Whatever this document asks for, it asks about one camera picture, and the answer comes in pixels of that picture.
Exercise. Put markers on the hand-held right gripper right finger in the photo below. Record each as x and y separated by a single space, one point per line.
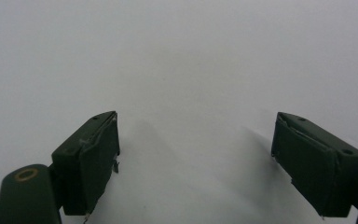
313 168

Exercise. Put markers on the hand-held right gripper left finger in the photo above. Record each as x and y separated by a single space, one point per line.
90 165

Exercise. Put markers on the white foam mat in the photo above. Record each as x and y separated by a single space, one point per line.
180 62

